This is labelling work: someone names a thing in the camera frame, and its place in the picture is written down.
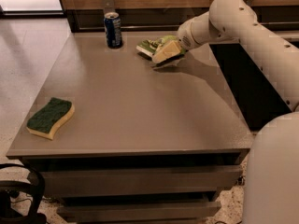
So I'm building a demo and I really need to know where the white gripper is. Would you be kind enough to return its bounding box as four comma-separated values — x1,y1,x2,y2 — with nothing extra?
152,20,202,63

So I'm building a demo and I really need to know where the grey drawer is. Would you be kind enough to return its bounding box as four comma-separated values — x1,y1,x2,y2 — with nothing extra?
43,165,242,198
57,201,221,223

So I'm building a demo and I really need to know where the green and yellow sponge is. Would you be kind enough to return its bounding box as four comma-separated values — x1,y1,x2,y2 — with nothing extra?
26,98,75,140

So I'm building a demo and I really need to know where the black chair frame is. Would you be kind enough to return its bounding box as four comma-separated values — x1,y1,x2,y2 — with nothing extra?
0,163,48,224

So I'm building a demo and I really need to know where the grey lower drawer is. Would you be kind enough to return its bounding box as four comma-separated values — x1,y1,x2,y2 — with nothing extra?
57,201,221,223

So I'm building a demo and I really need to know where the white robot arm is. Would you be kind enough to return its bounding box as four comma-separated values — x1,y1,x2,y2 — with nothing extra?
152,0,299,224

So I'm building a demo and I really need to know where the green jalapeno chip bag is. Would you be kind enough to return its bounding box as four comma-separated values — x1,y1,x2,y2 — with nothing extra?
136,35,186,59

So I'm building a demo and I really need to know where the blue soda can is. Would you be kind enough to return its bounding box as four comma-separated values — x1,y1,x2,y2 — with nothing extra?
104,12,122,49

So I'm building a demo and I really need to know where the grey upper drawer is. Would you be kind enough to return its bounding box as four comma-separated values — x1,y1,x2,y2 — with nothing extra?
43,165,242,198

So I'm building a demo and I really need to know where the left metal wall bracket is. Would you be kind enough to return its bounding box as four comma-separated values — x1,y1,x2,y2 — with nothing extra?
101,0,115,14

